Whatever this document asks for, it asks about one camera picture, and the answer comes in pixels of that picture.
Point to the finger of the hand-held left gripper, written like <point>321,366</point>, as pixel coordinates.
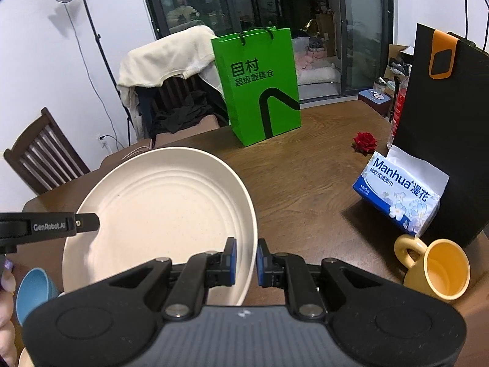
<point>88,223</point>

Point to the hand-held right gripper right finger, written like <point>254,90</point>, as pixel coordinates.
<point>261,262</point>

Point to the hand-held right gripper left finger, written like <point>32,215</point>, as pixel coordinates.
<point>231,260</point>

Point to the blue bowl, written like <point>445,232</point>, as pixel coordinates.
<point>34,294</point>

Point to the person's left hand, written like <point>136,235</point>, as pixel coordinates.
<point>5,328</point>

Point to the dark wooden chair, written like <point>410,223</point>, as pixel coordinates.
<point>45,114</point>
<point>175,88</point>

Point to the dark clothing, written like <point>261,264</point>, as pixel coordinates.
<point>179,116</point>

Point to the blue white tissue pack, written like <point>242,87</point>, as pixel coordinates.
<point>397,195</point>

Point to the red rose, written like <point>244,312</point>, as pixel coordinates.
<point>365,141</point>

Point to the green paper bag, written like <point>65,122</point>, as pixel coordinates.
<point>259,84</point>

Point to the chair draped with clothes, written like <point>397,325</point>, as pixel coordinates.
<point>164,57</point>

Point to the yellow mug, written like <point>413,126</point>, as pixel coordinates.
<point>447,271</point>

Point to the pink bedding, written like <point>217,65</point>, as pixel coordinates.
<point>317,72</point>

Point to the white blue storage box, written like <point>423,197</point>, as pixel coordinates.
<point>376,101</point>

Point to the plastic bottle red label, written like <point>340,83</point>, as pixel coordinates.
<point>399,107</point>

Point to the black paper bag orange tag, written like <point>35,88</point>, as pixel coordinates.
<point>458,141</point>

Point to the cardboard box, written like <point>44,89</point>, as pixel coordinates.
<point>397,51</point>

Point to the black framed glass sliding door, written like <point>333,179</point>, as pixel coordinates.
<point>363,26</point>

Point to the white wall socket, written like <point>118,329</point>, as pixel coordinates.
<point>102,141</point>

